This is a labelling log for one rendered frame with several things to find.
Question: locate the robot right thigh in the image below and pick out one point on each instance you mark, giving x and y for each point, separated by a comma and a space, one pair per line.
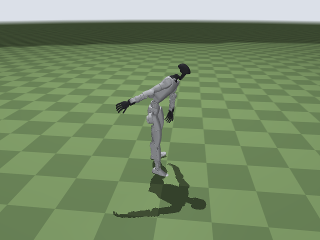
156, 129

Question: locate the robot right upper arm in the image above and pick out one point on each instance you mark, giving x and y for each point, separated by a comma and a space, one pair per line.
163, 85

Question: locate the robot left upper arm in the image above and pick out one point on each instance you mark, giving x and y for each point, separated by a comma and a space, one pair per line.
173, 95

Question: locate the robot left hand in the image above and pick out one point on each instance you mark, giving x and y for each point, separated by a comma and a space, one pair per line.
170, 116

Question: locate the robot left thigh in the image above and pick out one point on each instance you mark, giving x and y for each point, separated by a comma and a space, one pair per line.
161, 117

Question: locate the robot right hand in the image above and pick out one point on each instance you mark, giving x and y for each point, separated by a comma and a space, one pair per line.
124, 105

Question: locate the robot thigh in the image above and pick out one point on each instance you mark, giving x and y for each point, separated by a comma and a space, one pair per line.
156, 129
161, 117

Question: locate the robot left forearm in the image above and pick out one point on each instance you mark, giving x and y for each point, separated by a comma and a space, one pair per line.
171, 104

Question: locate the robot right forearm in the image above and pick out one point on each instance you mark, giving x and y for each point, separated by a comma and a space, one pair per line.
142, 96

